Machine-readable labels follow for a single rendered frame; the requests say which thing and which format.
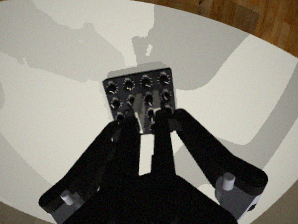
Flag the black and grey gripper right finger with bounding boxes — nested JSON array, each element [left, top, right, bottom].
[[147, 90, 268, 224]]

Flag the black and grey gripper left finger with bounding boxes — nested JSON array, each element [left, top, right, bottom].
[[38, 93, 145, 224]]

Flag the black knob box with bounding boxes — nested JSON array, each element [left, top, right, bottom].
[[102, 67, 176, 136]]

